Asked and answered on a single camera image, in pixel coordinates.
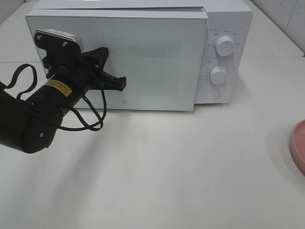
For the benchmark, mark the round white door button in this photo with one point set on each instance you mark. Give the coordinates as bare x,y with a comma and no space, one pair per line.
212,94

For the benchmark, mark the white microwave knob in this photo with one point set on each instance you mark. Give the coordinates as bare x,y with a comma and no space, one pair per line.
224,45
218,75

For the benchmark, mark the pink plate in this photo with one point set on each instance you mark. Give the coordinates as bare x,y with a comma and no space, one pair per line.
297,146

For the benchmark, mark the white microwave oven body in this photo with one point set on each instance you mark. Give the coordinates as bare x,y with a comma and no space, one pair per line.
225,17

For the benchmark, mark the white microwave door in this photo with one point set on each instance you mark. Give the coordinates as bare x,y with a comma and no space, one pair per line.
159,52

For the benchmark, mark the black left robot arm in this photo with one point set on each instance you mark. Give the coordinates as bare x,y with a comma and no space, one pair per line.
30,125

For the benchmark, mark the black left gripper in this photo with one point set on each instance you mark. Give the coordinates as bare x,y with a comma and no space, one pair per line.
68,83

